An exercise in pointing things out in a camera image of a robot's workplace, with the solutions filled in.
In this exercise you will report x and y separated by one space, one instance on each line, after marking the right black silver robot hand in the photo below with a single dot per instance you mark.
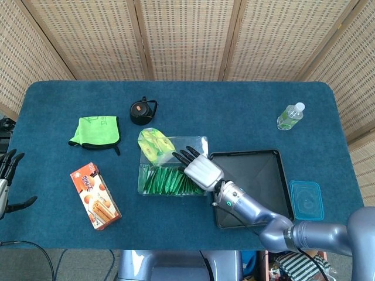
203 172

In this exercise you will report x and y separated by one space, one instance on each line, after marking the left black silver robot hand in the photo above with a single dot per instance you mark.
3 193

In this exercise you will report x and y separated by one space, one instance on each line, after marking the clear box of green packets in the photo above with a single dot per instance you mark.
187 143

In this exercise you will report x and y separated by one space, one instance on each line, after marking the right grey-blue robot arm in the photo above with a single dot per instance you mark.
257 210

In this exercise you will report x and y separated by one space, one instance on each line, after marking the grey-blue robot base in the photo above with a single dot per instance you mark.
175 266

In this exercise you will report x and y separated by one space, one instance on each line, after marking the black plastic tray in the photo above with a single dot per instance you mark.
257 167

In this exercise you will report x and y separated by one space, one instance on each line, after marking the blue plastic lid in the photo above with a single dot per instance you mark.
304 202

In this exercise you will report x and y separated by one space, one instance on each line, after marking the black equipment beside table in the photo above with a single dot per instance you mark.
4 137

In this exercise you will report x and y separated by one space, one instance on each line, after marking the blue carpet table mat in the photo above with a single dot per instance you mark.
205 117

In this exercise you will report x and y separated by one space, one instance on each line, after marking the yellow-green snack bag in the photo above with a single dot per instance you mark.
152 143

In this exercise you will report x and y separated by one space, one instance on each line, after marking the black bottle lid orange button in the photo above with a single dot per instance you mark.
140 112

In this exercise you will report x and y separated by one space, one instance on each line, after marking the orange biscuit box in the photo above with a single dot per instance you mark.
93 199

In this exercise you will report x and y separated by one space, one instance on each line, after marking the clear water bottle green label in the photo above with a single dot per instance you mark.
288 117

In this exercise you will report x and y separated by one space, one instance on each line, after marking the green microfiber cloth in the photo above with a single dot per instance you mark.
96 131

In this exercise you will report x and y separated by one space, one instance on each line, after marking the black white striped cloth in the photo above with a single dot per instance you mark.
293 266

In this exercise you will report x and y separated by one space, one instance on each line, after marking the woven folding screen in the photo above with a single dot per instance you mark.
187 38

